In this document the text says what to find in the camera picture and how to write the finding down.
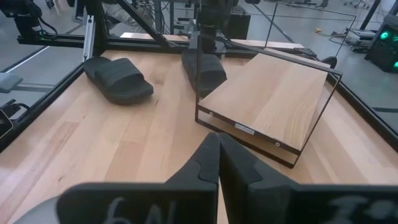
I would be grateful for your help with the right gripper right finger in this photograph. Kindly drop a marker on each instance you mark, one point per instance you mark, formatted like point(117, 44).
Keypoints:
point(264, 202)

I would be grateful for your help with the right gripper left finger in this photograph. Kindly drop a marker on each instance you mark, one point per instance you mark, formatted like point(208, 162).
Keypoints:
point(186, 202)

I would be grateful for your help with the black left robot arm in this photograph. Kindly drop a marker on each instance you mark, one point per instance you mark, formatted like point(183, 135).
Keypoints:
point(214, 18)

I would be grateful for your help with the black-framed wooden shelf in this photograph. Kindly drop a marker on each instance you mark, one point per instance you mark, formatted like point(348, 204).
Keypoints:
point(264, 93)

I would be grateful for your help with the black rounded knob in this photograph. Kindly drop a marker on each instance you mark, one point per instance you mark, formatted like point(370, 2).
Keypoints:
point(329, 61)

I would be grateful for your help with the black box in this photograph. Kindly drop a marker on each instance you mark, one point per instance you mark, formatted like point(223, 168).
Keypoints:
point(239, 26)

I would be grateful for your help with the small yellow floor object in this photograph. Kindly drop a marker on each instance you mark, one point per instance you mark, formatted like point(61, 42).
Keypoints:
point(317, 30)

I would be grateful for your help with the black computer with green lights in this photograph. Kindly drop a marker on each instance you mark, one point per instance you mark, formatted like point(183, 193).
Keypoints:
point(381, 53)

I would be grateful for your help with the grey power strip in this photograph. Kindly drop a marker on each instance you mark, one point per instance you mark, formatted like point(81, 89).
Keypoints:
point(360, 34)

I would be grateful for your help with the person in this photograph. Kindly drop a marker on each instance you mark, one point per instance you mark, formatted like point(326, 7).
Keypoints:
point(121, 14)

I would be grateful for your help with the grey padded seat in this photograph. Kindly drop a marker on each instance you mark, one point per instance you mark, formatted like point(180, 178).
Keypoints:
point(9, 82)

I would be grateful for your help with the flat black bracket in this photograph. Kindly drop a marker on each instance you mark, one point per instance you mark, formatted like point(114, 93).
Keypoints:
point(306, 52)

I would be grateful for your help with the black aluminium table frame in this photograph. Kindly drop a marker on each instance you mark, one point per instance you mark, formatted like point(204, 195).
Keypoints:
point(46, 101)

